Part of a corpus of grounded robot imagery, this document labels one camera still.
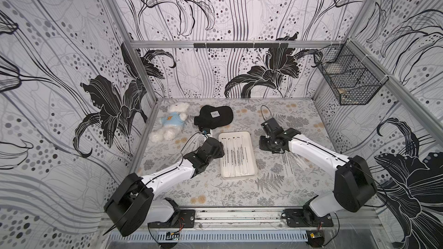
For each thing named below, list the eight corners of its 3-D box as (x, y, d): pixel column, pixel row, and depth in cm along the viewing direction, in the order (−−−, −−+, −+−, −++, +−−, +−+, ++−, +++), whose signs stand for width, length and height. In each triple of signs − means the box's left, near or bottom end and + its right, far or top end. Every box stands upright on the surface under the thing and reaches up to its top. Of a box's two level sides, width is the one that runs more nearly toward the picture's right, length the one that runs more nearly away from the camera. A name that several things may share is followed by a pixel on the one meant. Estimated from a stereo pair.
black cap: (195, 129, 106) (193, 124, 101) (197, 110, 116) (196, 105, 111) (233, 129, 106) (233, 123, 101) (232, 110, 116) (232, 104, 111)
